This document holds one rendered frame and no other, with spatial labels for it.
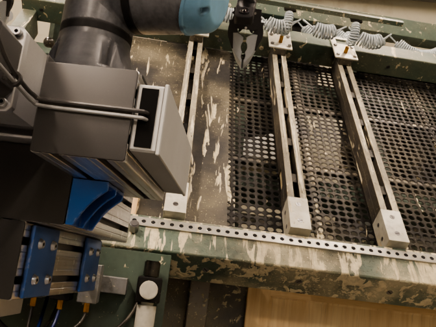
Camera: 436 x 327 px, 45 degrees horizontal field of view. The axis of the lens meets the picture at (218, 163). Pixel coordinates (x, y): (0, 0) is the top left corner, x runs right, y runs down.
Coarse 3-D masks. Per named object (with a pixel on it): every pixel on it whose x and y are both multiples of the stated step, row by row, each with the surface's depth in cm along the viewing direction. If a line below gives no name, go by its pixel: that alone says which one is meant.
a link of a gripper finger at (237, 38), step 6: (234, 36) 135; (240, 36) 135; (234, 42) 136; (240, 42) 136; (234, 48) 136; (240, 48) 136; (234, 54) 137; (240, 54) 136; (240, 60) 137; (240, 66) 138
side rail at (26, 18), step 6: (24, 12) 222; (30, 12) 223; (36, 12) 225; (18, 18) 217; (24, 18) 218; (30, 18) 219; (36, 18) 226; (12, 24) 213; (18, 24) 214; (24, 24) 214; (30, 24) 219; (36, 24) 227; (30, 30) 220; (36, 30) 229
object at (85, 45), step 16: (64, 32) 82; (80, 32) 81; (96, 32) 81; (112, 32) 82; (64, 48) 80; (80, 48) 79; (96, 48) 80; (112, 48) 82; (128, 48) 86; (80, 64) 78; (96, 64) 79; (112, 64) 82; (128, 64) 84
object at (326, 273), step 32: (192, 256) 138; (224, 256) 139; (256, 256) 141; (288, 256) 142; (320, 256) 144; (352, 256) 146; (288, 288) 146; (320, 288) 145; (352, 288) 145; (384, 288) 144; (416, 288) 144
